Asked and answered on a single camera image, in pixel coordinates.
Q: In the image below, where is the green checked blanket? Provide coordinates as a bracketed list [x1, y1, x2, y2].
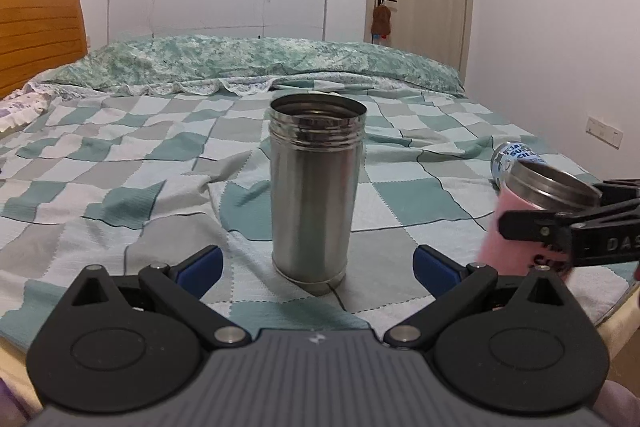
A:
[0, 76, 640, 360]

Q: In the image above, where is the purple floral pillow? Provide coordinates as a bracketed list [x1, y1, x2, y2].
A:
[0, 79, 57, 134]

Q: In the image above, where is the pink cup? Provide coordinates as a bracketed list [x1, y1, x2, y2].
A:
[477, 161, 602, 280]

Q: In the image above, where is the brown plush toy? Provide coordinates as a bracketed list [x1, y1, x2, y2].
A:
[370, 4, 392, 44]

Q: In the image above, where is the wooden headboard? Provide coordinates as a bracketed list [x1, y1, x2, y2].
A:
[0, 0, 89, 100]

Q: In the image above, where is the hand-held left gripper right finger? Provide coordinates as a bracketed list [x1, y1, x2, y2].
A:
[382, 245, 577, 350]

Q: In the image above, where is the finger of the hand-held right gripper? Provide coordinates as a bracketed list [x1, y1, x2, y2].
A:
[499, 199, 640, 254]
[594, 179, 640, 208]

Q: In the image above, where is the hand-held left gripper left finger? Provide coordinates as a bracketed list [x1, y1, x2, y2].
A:
[66, 245, 252, 351]

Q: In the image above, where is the white wall socket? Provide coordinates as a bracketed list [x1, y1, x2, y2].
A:
[585, 116, 624, 148]

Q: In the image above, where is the blue and white can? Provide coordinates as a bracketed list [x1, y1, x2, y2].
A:
[490, 141, 548, 190]

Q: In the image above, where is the green floral quilt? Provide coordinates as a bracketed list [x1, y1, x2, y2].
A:
[39, 34, 467, 98]

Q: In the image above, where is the stainless steel cup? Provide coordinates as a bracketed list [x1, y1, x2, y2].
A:
[269, 92, 367, 296]

